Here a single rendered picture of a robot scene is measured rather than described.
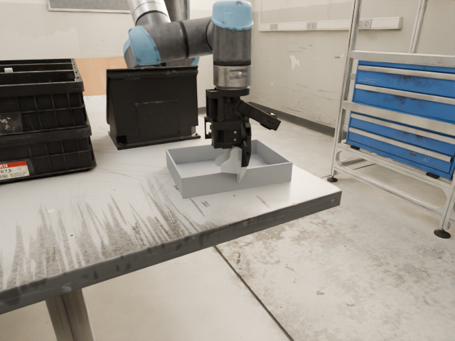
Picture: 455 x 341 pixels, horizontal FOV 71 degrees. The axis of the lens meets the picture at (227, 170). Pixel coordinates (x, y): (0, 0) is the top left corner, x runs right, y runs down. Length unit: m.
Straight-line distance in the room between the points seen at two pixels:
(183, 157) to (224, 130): 0.27
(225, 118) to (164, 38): 0.20
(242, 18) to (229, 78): 0.11
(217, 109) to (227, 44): 0.12
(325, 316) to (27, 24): 3.75
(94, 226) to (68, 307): 0.15
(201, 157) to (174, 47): 0.33
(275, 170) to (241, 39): 0.31
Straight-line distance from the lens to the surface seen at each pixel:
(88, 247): 0.60
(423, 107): 2.08
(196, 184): 0.70
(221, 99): 0.64
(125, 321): 1.44
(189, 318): 1.40
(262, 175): 0.75
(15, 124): 0.88
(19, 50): 4.11
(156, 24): 0.71
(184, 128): 1.09
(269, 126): 0.70
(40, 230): 0.69
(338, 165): 2.49
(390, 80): 2.19
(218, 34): 0.63
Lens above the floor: 1.03
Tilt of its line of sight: 23 degrees down
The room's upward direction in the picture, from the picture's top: straight up
